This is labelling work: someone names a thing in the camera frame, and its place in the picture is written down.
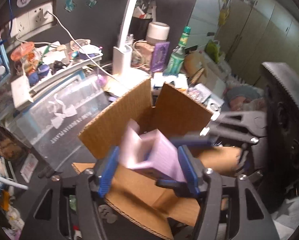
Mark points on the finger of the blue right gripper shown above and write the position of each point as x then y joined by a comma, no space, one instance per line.
191,140
174,185

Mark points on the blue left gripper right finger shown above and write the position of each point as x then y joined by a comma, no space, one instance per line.
186,162

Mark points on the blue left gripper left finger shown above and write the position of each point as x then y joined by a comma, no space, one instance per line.
106,171

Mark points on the pink purple card box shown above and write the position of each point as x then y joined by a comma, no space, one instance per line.
150,154

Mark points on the brown cardboard box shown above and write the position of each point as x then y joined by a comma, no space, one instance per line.
141,128

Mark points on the pink blue bedding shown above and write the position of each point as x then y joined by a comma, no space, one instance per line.
245,98

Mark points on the clear plastic zip bag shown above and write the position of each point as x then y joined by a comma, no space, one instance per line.
52,124

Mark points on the green glass bottle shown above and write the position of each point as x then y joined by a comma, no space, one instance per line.
178,54

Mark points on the purple card sleeve pack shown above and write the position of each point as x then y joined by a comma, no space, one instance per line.
158,56

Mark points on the beige wardrobe cabinets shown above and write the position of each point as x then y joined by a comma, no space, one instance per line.
258,31

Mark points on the white desk lamp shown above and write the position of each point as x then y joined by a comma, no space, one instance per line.
122,53

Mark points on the white cylindrical humidifier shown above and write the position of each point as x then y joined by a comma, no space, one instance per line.
157,32

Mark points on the white shelf tray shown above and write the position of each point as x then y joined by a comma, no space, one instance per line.
35,76

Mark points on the black camera box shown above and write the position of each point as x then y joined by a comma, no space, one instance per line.
282,100

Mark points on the white wall socket panel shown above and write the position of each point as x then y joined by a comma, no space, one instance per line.
33,19

